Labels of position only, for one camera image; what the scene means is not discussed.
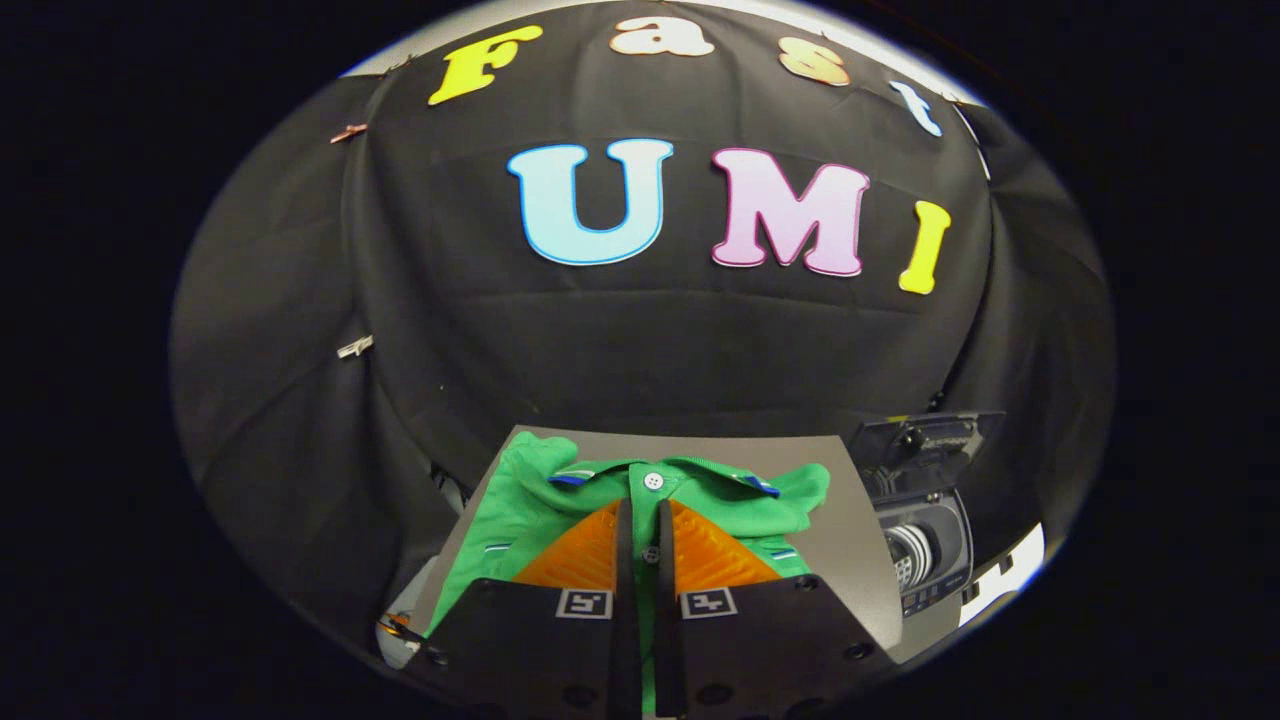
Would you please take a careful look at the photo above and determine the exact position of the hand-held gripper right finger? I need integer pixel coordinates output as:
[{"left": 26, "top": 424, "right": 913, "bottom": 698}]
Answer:
[{"left": 655, "top": 498, "right": 898, "bottom": 720}]

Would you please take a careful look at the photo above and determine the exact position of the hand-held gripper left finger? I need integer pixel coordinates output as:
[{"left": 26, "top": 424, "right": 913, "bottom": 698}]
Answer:
[{"left": 405, "top": 498, "right": 642, "bottom": 720}]

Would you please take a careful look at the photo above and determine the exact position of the green polo shirt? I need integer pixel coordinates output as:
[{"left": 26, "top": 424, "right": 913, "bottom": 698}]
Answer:
[{"left": 425, "top": 432, "right": 832, "bottom": 717}]

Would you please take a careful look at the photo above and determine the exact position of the grey top-load washing machine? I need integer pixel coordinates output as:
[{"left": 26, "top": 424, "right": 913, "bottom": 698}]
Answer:
[{"left": 868, "top": 488, "right": 977, "bottom": 619}]

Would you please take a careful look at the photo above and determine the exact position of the grey cabinet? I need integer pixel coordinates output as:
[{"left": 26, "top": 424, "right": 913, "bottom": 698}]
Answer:
[{"left": 380, "top": 425, "right": 905, "bottom": 669}]

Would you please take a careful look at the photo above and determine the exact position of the black backdrop cloth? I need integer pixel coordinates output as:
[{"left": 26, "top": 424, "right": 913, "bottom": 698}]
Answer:
[{"left": 170, "top": 0, "right": 1116, "bottom": 646}]

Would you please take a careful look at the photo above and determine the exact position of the white panel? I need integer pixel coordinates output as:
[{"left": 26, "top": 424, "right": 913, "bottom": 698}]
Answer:
[{"left": 958, "top": 522, "right": 1047, "bottom": 628}]

